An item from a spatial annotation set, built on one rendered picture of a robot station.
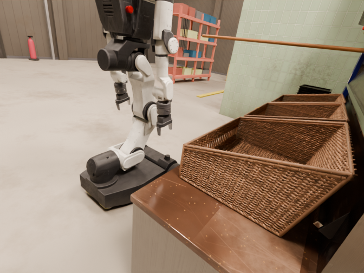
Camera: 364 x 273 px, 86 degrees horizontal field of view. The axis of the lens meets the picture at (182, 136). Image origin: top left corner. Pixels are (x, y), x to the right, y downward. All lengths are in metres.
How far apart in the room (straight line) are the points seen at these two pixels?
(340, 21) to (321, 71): 0.57
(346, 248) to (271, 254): 0.18
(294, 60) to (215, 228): 2.88
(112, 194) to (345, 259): 1.14
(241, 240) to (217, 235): 0.07
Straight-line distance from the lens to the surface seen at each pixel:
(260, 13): 3.49
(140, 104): 1.38
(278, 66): 3.31
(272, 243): 0.70
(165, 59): 1.11
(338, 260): 0.63
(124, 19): 1.15
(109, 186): 1.39
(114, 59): 1.17
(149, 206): 0.68
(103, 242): 1.33
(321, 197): 0.62
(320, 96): 2.30
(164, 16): 1.10
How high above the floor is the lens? 1.06
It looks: 25 degrees down
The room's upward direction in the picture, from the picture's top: 8 degrees clockwise
